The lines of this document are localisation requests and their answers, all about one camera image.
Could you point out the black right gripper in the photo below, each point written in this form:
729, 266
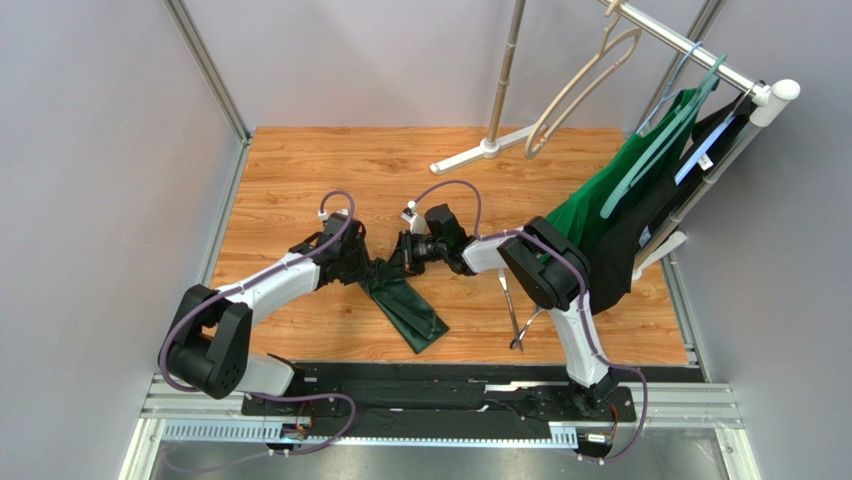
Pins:
405, 253

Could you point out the black garment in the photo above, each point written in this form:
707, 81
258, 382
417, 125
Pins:
612, 256

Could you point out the teal clothes hanger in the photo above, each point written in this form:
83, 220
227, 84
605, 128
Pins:
664, 141

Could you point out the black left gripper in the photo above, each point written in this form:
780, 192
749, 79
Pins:
366, 266

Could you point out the blue clothes hanger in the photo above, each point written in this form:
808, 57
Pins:
644, 127

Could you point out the dark green cloth napkin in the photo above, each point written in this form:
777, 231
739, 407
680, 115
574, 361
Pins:
411, 315

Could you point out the metal rack upright pole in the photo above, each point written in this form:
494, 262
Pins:
505, 70

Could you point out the silver fork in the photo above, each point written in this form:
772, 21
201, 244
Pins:
524, 329

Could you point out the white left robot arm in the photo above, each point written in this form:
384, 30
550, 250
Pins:
208, 346

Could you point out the metal clothes rack rail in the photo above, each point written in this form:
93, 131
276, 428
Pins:
770, 99

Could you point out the bright green t-shirt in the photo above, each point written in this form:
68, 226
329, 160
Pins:
579, 217

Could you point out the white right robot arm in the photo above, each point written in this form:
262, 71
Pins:
552, 271

